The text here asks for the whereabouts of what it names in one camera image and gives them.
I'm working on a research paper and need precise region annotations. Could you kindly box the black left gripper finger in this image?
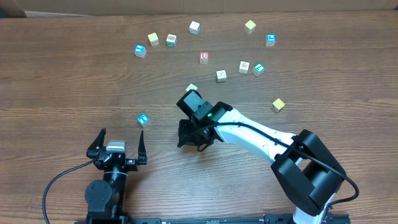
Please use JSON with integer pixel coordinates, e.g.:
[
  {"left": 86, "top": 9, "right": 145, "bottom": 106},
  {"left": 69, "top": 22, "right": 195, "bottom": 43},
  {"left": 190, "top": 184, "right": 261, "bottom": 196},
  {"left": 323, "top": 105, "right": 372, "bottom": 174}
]
[
  {"left": 137, "top": 131, "right": 147, "bottom": 165},
  {"left": 86, "top": 128, "right": 106, "bottom": 157}
]

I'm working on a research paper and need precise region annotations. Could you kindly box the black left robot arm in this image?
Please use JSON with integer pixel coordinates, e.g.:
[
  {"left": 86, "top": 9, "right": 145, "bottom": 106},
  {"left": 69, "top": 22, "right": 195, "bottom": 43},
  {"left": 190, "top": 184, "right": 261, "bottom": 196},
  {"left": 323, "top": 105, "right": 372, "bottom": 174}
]
[{"left": 85, "top": 128, "right": 147, "bottom": 223}]

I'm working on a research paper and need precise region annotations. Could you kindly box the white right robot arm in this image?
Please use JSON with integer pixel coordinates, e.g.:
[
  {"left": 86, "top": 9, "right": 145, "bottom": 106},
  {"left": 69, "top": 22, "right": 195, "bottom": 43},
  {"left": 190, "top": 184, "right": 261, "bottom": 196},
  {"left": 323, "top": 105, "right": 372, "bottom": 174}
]
[{"left": 177, "top": 90, "right": 346, "bottom": 223}]

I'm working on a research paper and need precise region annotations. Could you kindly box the blue T block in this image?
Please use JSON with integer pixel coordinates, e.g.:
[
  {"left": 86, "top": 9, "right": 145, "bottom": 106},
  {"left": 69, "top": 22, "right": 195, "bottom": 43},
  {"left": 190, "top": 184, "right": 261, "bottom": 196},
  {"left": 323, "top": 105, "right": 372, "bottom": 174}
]
[{"left": 137, "top": 113, "right": 150, "bottom": 128}]

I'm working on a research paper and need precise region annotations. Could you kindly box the plain wood block S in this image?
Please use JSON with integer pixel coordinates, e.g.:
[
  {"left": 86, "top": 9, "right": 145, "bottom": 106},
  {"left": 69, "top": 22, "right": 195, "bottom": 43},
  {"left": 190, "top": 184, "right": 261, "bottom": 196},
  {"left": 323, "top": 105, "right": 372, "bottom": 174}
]
[{"left": 186, "top": 83, "right": 198, "bottom": 91}]

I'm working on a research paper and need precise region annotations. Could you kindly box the plain wood block R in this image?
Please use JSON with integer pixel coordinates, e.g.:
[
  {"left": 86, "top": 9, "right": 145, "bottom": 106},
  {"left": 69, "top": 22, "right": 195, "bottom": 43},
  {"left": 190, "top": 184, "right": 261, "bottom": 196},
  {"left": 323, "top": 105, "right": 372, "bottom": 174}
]
[{"left": 216, "top": 70, "right": 227, "bottom": 83}]

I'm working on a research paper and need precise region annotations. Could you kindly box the red U block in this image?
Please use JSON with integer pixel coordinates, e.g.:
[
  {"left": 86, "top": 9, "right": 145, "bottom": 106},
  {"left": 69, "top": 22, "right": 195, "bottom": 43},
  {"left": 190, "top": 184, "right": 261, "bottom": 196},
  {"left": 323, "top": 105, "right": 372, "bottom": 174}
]
[{"left": 199, "top": 51, "right": 209, "bottom": 64}]

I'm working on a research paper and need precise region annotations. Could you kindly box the wood block red side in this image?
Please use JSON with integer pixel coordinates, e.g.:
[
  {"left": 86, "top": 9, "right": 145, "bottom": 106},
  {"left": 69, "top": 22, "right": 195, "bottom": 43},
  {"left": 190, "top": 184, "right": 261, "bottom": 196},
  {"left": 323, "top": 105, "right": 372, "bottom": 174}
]
[{"left": 238, "top": 61, "right": 249, "bottom": 74}]

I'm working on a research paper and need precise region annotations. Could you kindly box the yellow top block near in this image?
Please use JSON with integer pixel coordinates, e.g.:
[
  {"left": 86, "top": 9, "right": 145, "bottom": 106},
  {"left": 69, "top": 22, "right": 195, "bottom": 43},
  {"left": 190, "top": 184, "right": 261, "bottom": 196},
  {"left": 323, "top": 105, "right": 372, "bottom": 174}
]
[{"left": 272, "top": 98, "right": 285, "bottom": 113}]

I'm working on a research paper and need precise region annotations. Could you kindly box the yellow block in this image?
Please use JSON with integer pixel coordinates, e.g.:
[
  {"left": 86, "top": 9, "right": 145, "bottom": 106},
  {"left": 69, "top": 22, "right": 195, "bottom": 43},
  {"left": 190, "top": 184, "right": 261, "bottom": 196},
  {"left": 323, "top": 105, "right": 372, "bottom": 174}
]
[
  {"left": 148, "top": 32, "right": 159, "bottom": 46},
  {"left": 244, "top": 20, "right": 256, "bottom": 34},
  {"left": 272, "top": 98, "right": 285, "bottom": 113}
]

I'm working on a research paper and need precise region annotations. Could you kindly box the green 7 block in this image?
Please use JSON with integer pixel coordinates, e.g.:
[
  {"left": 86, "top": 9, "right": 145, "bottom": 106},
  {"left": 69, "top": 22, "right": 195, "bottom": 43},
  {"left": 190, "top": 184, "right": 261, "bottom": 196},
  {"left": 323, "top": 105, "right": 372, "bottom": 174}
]
[{"left": 252, "top": 62, "right": 265, "bottom": 77}]

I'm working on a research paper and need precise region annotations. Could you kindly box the green B block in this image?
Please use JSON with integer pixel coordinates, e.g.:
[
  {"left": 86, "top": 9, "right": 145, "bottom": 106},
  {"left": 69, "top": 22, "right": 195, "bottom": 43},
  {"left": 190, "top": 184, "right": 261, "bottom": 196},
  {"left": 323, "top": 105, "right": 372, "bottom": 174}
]
[{"left": 166, "top": 34, "right": 177, "bottom": 47}]

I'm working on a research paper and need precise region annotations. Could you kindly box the blue top block left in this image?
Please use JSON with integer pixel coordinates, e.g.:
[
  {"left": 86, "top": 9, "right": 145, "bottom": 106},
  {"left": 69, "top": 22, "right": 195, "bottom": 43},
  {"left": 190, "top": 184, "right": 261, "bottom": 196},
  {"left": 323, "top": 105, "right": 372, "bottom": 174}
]
[{"left": 134, "top": 44, "right": 147, "bottom": 58}]

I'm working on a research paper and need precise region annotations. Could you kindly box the yellow top block left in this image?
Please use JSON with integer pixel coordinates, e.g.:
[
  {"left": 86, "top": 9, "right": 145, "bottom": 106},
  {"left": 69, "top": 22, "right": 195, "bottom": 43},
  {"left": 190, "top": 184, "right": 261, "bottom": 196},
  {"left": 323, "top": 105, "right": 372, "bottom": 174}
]
[{"left": 148, "top": 32, "right": 159, "bottom": 46}]

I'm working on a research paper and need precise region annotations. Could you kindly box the wood block green J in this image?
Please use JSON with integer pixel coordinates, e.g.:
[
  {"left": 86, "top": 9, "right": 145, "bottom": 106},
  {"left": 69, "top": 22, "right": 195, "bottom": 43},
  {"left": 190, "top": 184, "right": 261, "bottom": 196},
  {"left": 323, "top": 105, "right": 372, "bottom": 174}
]
[{"left": 189, "top": 21, "right": 200, "bottom": 35}]

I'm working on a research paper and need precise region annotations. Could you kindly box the yellow top block far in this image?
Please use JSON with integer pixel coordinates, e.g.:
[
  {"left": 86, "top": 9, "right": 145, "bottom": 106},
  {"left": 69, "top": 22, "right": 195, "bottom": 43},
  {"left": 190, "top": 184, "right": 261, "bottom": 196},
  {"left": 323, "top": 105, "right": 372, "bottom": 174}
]
[{"left": 244, "top": 20, "right": 256, "bottom": 34}]

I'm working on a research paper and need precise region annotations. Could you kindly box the blue P block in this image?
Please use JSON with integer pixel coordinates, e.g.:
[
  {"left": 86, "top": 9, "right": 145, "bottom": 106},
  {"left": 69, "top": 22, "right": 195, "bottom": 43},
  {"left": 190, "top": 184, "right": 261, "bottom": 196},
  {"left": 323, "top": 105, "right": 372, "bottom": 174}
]
[{"left": 265, "top": 34, "right": 276, "bottom": 47}]

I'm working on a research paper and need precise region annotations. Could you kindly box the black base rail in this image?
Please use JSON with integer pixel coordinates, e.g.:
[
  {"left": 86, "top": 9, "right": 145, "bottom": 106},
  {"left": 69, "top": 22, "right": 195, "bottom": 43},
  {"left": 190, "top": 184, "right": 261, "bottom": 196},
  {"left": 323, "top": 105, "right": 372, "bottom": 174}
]
[{"left": 74, "top": 213, "right": 352, "bottom": 224}]

